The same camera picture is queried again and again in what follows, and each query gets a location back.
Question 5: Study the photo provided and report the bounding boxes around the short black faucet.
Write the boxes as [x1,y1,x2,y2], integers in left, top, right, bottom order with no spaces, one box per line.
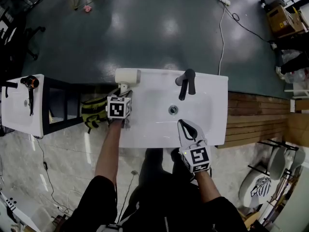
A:
[4,81,19,99]

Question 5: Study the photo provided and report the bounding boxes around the white shell chair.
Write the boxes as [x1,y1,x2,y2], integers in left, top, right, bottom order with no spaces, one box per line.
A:
[268,145,307,181]
[238,170,274,208]

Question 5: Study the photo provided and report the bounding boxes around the labelled cardboard box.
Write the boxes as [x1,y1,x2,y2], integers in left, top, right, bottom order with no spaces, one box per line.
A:
[266,4,308,38]

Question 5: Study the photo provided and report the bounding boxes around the person's right forearm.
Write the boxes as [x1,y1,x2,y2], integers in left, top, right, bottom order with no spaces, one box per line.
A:
[194,170,222,204]

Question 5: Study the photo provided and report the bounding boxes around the yellow black bag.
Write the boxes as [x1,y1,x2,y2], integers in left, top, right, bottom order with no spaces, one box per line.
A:
[80,96,110,134]

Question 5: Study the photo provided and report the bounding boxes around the wooden pallet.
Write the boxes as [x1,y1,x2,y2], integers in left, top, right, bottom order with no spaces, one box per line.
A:
[217,90,292,150]

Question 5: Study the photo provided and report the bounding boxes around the black office chair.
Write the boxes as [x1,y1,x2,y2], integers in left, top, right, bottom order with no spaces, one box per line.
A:
[14,8,47,61]

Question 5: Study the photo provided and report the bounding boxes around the black open cabinet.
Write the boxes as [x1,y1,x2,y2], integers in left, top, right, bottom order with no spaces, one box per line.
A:
[42,76,115,138]

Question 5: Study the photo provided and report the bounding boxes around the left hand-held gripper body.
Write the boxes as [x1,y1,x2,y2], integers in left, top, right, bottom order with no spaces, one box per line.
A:
[105,90,134,129]

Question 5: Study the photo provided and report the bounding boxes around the person's left forearm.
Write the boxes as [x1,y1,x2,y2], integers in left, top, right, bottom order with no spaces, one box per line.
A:
[94,118,125,186]

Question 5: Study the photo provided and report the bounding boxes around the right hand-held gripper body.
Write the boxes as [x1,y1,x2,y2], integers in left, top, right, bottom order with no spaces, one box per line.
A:
[177,119,212,174]

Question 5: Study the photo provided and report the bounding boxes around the white hair dryer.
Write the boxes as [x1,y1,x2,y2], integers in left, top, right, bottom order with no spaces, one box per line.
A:
[114,68,142,94]

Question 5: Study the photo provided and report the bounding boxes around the black power cable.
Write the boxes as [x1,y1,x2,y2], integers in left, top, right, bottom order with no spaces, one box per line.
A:
[223,0,276,46]

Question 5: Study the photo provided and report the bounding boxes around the black floor cable with adapter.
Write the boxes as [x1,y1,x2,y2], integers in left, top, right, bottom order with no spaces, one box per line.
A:
[35,136,71,215]

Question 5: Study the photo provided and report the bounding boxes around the plain cardboard box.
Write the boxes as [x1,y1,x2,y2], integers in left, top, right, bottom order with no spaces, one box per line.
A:
[283,112,309,147]

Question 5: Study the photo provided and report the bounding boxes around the black copper hair dryer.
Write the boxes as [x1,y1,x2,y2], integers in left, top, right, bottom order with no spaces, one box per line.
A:
[20,74,40,117]

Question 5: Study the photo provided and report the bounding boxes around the person's black shirt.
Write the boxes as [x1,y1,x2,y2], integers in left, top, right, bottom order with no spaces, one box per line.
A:
[63,174,249,232]

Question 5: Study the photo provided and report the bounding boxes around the white power cable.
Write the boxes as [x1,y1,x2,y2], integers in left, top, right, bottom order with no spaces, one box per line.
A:
[218,4,226,76]

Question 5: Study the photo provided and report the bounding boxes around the person's black trousers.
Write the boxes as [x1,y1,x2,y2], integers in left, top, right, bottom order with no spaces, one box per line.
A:
[138,148,199,227]

